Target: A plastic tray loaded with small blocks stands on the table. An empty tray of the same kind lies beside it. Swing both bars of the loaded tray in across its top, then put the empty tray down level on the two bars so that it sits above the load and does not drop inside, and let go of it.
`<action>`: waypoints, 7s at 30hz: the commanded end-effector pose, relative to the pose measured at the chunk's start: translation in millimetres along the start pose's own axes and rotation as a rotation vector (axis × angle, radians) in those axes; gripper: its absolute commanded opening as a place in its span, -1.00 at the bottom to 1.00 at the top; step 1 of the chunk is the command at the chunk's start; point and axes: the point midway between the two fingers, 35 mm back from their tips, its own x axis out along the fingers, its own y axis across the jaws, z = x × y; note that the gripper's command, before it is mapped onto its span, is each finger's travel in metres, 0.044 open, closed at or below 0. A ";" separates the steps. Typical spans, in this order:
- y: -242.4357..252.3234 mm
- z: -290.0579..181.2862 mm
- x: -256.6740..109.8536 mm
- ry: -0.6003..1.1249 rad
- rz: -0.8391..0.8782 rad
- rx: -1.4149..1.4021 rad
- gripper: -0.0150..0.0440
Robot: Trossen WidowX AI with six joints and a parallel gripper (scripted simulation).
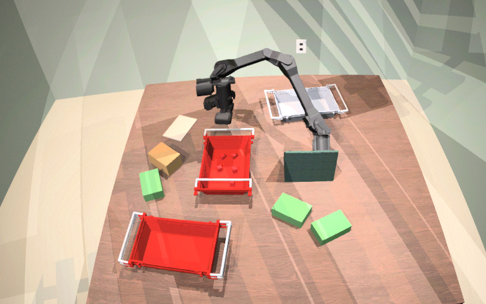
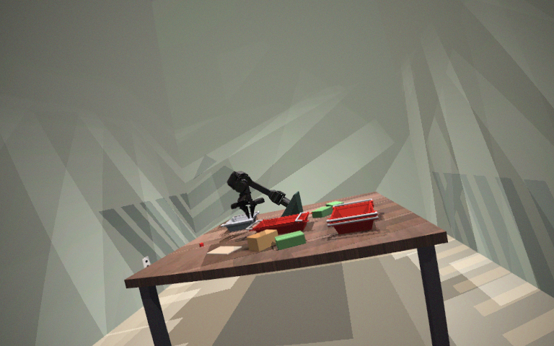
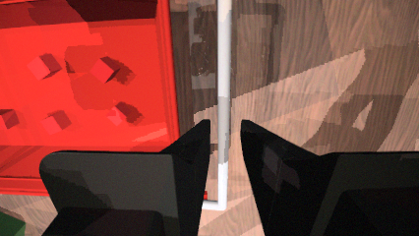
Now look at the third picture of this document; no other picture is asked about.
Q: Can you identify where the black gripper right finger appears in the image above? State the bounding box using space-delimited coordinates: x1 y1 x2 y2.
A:
240 120 419 236

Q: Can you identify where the red plastic tray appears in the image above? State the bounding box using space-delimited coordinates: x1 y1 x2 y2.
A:
0 0 181 196

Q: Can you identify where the small red block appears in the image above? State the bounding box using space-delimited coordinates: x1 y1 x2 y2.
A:
105 100 132 126
39 109 73 136
27 53 62 81
90 56 121 84
0 109 20 130

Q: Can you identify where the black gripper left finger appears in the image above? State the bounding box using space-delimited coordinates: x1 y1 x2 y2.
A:
39 119 210 236

